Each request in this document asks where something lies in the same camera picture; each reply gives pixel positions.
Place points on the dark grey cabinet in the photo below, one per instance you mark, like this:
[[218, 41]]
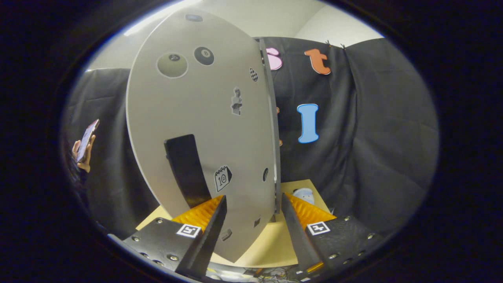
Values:
[[276, 149]]

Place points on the pale grey cabinet door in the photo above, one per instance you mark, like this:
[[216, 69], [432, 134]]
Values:
[[188, 110]]

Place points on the dark smartphone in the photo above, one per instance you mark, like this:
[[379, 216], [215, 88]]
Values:
[[88, 137]]

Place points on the pale blue white object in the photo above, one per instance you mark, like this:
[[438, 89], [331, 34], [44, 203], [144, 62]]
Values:
[[304, 195]]

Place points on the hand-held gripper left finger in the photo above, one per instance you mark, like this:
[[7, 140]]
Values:
[[208, 239]]

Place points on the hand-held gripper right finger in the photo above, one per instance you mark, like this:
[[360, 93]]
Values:
[[300, 239]]

